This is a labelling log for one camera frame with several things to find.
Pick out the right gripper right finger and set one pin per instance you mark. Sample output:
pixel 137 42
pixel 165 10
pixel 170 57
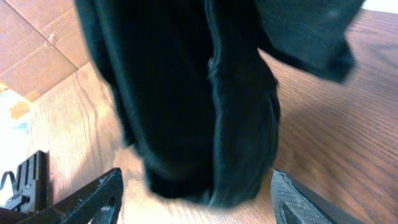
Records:
pixel 295 203

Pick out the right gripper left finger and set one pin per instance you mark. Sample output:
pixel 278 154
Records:
pixel 98 202

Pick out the black t-shirt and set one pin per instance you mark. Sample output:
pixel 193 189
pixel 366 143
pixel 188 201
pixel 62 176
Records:
pixel 193 94

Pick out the cardboard box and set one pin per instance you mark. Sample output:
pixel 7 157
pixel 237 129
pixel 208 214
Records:
pixel 41 45

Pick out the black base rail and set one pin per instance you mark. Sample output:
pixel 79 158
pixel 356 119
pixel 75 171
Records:
pixel 29 185

